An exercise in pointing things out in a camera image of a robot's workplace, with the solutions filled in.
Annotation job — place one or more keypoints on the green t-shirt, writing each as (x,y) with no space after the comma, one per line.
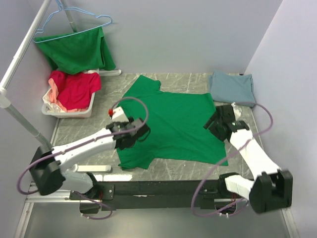
(76,52)
(176,122)

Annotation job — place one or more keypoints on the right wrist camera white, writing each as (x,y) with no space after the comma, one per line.
(237,111)

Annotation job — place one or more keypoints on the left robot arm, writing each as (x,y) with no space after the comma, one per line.
(53,167)

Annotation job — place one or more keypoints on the white clothes rack frame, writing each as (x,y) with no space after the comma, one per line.
(4,101)

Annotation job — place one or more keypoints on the folded blue-grey t-shirt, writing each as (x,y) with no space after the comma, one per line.
(227,88)

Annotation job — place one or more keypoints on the pink garment in basket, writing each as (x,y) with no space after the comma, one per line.
(57,105)

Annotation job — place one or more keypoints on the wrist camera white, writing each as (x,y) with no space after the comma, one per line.
(237,111)
(117,115)

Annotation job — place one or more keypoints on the green t-shirt on hanger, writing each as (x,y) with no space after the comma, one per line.
(76,52)

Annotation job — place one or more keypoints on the red t-shirt in basket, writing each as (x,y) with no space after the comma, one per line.
(75,91)

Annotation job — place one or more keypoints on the white laundry basket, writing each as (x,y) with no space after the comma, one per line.
(48,108)

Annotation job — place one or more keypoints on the aluminium rail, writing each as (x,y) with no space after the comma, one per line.
(52,216)

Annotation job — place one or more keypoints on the black base beam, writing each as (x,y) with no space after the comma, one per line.
(162,194)

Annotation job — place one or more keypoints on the blue wire hanger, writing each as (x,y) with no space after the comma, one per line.
(62,7)

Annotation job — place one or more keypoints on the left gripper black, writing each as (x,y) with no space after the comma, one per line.
(131,120)

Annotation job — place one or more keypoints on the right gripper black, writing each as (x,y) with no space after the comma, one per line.
(211,128)

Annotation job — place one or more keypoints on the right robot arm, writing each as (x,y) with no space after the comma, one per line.
(271,187)

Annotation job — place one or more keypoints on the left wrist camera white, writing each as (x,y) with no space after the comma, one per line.
(117,115)

